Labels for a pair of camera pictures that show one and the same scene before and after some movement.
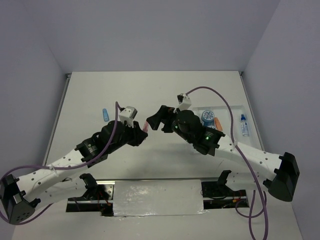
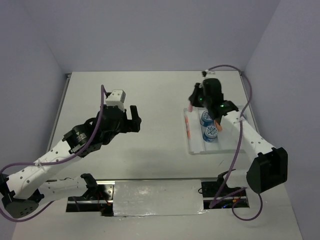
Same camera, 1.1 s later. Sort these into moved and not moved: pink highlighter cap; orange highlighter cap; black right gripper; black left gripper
Moved: black left gripper; black right gripper; pink highlighter cap
Not moved: orange highlighter cap
